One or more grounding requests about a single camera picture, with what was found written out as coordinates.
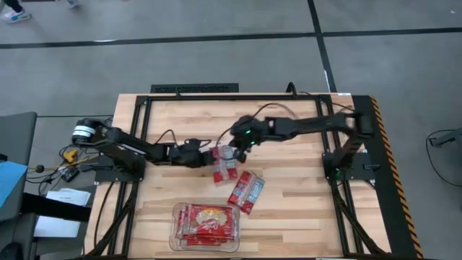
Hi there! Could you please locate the black floor cable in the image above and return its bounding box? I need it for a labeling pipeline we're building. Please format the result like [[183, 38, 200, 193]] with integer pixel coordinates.
[[427, 128, 462, 181]]

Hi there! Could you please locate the yellow cable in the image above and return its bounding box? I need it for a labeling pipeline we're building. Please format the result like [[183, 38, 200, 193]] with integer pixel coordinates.
[[27, 155, 100, 171]]

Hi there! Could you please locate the white paper sheet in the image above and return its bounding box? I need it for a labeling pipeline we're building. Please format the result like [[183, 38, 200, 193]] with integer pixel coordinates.
[[33, 215, 82, 239], [45, 187, 92, 207]]

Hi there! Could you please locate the grey chair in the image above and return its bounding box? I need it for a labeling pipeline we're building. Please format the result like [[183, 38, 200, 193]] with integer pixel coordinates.
[[0, 111, 39, 260]]

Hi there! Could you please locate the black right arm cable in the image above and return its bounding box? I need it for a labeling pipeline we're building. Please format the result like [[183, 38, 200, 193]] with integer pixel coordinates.
[[215, 81, 357, 147]]

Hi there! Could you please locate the black bar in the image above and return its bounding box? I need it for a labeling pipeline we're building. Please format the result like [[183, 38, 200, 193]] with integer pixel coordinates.
[[20, 192, 92, 222]]

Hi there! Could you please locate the clear plastic tray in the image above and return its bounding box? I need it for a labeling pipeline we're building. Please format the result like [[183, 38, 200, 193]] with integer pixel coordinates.
[[168, 201, 242, 254]]

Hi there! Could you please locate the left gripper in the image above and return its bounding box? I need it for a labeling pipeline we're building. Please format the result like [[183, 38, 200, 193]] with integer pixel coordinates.
[[166, 138, 222, 170]]

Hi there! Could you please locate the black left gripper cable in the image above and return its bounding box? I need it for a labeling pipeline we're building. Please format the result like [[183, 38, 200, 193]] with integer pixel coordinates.
[[155, 129, 213, 149]]

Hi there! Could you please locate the small black box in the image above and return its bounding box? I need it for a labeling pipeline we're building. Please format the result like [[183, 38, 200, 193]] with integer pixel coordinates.
[[60, 167, 81, 183]]

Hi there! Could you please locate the black cable bundle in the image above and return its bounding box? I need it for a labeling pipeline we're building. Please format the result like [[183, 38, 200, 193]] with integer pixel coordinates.
[[35, 142, 104, 187]]

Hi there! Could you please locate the black board with hazard stripe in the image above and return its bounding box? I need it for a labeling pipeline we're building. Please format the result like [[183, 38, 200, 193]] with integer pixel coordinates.
[[352, 94, 425, 260]]

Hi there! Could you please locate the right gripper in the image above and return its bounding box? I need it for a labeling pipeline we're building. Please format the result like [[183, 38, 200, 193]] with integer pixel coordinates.
[[225, 114, 271, 164]]

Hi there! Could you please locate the person's leg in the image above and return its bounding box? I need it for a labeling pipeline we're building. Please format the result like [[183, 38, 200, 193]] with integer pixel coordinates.
[[2, 0, 25, 14]]

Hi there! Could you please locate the person's shoe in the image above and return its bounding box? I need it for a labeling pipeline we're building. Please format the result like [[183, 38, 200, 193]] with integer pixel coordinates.
[[0, 9, 32, 25]]

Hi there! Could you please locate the grey stand leg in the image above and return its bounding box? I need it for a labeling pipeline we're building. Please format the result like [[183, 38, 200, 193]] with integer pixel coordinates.
[[430, 127, 462, 148]]

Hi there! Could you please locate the yellow power connector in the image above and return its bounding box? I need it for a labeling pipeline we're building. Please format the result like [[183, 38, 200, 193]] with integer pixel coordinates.
[[62, 149, 79, 164]]

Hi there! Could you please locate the blue folder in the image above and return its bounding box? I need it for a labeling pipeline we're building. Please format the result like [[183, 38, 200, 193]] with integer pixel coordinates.
[[0, 160, 29, 209]]

